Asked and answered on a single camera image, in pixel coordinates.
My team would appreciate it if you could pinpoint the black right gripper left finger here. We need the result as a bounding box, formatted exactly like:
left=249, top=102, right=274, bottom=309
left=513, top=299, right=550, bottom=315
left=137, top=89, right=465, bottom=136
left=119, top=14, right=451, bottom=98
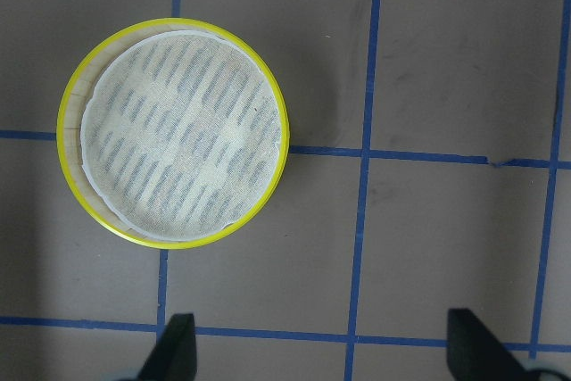
left=138, top=313, right=197, bottom=381

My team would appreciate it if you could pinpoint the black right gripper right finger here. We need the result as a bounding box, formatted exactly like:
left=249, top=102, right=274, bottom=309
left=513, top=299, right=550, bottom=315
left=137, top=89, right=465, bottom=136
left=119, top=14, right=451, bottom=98
left=447, top=309, right=528, bottom=381

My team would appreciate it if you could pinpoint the yellow rimmed top steamer layer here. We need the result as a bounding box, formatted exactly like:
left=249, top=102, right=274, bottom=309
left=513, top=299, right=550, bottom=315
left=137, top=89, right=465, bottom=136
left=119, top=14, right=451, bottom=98
left=56, top=17, right=291, bottom=250

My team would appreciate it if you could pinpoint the white steamer liner cloth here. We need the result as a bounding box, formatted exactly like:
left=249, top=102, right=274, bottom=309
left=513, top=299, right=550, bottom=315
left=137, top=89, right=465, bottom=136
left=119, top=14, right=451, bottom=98
left=79, top=29, right=283, bottom=240

